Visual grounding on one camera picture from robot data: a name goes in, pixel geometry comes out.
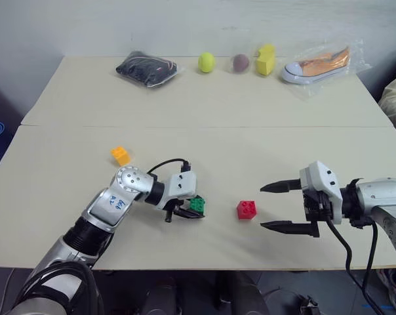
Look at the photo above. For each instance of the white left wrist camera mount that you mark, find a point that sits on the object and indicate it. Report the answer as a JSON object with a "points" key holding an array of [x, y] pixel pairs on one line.
{"points": [[182, 185]]}

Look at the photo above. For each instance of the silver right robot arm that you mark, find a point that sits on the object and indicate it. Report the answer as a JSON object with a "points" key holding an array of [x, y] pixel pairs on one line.
{"points": [[386, 203]]}

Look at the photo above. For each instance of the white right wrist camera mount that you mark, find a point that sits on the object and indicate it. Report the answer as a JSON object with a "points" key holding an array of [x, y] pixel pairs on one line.
{"points": [[324, 192]]}

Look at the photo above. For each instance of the green toy brick cube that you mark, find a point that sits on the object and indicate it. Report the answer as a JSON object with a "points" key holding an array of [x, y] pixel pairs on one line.
{"points": [[198, 205]]}

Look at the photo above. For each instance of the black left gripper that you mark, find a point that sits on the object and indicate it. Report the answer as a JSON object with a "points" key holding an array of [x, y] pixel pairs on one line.
{"points": [[172, 207]]}

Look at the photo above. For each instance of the orange toy brick cube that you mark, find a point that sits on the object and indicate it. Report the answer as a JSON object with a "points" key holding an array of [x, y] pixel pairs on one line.
{"points": [[121, 155]]}

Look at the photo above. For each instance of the yellow foam block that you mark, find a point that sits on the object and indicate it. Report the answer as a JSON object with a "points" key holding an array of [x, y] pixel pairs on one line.
{"points": [[266, 60]]}

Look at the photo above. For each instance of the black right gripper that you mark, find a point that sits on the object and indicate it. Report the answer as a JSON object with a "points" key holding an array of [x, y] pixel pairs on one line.
{"points": [[316, 206]]}

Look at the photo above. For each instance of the beige padded object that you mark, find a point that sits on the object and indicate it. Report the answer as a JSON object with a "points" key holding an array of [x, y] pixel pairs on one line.
{"points": [[395, 105]]}

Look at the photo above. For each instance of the yellow tennis ball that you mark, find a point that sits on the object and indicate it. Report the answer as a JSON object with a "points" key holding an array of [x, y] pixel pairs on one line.
{"points": [[206, 62]]}

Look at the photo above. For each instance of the orange sneaker in plastic bag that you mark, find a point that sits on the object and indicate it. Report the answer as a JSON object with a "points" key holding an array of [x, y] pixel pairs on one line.
{"points": [[317, 67]]}

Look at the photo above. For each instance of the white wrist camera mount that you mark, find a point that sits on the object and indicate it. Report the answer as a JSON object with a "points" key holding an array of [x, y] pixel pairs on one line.
{"points": [[182, 185], [324, 192]]}

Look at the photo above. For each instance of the small black floor object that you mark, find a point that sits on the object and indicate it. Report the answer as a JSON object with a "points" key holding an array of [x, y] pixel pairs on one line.
{"points": [[307, 303]]}

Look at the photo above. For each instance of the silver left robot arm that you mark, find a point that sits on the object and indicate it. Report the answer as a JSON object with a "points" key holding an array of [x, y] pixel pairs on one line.
{"points": [[103, 210]]}

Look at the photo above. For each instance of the brown ball in plastic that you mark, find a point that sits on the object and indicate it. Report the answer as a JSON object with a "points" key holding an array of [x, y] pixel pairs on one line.
{"points": [[241, 63]]}

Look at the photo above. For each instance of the black cloth in plastic bag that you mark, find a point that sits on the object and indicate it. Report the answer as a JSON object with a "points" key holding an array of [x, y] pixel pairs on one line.
{"points": [[147, 69]]}

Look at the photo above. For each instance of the red toy brick cube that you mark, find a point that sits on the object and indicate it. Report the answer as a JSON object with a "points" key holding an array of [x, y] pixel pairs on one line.
{"points": [[246, 210]]}

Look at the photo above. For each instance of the dark rounded shape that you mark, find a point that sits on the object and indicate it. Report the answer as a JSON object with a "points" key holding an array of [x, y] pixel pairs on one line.
{"points": [[162, 295], [242, 293]]}

